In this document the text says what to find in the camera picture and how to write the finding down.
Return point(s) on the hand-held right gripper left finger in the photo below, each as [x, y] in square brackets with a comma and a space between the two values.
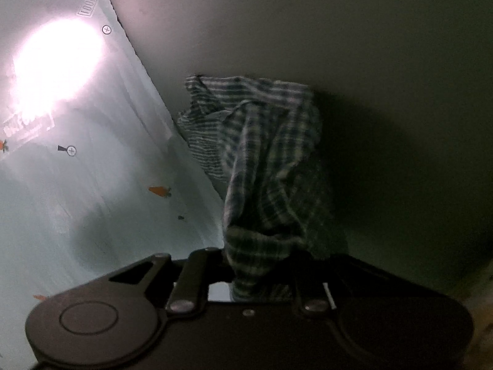
[219, 266]

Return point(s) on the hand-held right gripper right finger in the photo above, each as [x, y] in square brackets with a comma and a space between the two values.
[308, 277]

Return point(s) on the checked shirt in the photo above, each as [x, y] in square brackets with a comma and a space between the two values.
[262, 154]

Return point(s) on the carrot print sheet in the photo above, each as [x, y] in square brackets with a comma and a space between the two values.
[96, 185]

